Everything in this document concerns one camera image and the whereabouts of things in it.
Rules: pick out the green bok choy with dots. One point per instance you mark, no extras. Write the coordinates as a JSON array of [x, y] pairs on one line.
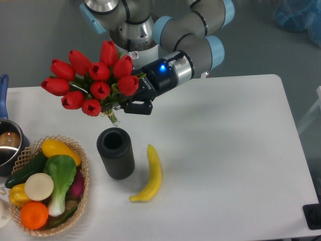
[[62, 170]]

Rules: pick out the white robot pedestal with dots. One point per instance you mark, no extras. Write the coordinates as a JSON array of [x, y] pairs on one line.
[[177, 61]]

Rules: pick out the dark grey ribbed vase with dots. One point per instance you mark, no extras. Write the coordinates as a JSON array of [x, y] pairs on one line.
[[115, 149]]

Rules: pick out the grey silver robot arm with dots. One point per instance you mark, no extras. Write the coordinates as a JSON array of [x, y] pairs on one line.
[[167, 52]]

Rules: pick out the yellow banana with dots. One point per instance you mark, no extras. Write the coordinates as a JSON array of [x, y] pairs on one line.
[[155, 177]]

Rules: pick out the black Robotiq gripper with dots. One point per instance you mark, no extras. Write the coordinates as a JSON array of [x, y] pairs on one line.
[[157, 78]]

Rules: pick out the yellow squash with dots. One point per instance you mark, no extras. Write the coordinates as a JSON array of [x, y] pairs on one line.
[[52, 147]]

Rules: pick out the green chili pepper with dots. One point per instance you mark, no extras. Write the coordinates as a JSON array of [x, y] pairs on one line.
[[63, 218]]

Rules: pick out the blue plastic bag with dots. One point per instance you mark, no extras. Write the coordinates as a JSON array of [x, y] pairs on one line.
[[299, 16]]

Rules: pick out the white frame at right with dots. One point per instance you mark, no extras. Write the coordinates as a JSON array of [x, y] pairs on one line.
[[311, 114]]

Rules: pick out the yellow bell pepper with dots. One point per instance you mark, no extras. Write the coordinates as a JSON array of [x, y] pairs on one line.
[[17, 195]]

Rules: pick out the blue saucepan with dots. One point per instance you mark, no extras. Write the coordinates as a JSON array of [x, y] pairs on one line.
[[13, 140]]

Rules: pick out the dark green cucumber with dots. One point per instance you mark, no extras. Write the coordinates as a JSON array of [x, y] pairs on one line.
[[35, 165]]

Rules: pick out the purple red sweet potato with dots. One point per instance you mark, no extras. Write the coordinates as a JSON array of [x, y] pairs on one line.
[[77, 187]]

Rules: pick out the black device at edge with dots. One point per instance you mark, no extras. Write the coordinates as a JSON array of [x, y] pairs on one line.
[[312, 216]]

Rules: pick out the white garlic piece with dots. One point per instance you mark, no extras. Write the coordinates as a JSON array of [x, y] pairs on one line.
[[3, 191]]

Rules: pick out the orange mandarin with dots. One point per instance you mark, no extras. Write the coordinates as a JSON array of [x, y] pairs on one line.
[[34, 215]]

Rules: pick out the woven wicker basket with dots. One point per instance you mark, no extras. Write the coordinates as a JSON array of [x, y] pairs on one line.
[[74, 205]]

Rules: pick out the red tulip bouquet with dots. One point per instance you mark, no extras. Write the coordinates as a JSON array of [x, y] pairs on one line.
[[94, 87]]

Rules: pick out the white round object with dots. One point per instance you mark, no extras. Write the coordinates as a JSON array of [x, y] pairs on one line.
[[5, 213]]

